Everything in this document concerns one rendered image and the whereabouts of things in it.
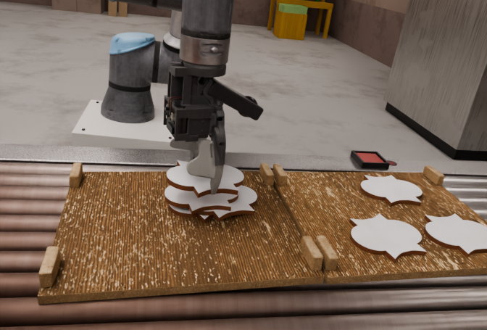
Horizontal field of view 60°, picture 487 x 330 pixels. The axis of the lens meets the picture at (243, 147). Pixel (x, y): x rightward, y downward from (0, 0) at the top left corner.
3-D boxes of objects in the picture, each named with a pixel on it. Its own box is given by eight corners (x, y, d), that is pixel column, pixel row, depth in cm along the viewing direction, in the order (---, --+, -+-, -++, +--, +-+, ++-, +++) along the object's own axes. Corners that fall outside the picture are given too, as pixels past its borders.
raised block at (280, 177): (270, 173, 95) (272, 162, 94) (278, 173, 95) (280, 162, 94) (278, 186, 89) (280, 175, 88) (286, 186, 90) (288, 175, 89)
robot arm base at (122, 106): (101, 103, 126) (102, 71, 123) (151, 106, 131) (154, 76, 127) (100, 121, 113) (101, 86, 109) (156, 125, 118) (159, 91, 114)
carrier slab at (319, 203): (268, 177, 96) (269, 171, 96) (423, 177, 106) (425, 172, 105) (326, 285, 65) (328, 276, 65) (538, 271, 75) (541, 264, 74)
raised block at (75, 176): (73, 174, 85) (72, 162, 84) (82, 173, 85) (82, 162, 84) (69, 188, 79) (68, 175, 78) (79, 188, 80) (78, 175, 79)
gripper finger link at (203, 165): (185, 197, 68) (181, 141, 68) (219, 193, 70) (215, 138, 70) (191, 199, 65) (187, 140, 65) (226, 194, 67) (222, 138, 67)
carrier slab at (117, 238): (74, 178, 86) (73, 171, 86) (264, 176, 96) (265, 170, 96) (38, 304, 55) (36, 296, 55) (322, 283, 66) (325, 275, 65)
